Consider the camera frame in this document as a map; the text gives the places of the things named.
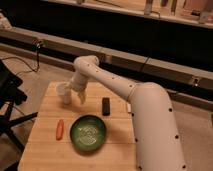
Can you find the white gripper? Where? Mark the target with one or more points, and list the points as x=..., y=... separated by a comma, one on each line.
x=78, y=83

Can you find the white ceramic cup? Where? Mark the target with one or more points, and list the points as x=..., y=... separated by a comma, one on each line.
x=60, y=90

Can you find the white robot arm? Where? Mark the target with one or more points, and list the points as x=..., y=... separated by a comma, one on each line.
x=158, y=145

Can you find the black rectangular block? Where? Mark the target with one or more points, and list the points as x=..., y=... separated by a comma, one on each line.
x=105, y=106

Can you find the orange carrot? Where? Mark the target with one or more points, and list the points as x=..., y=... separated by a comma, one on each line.
x=60, y=129

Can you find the green round plate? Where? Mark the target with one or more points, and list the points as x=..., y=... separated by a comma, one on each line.
x=88, y=133

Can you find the white sponge block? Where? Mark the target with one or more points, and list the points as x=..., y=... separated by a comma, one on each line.
x=128, y=107

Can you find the black chair base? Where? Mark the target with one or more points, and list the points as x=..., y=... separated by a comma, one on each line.
x=10, y=92

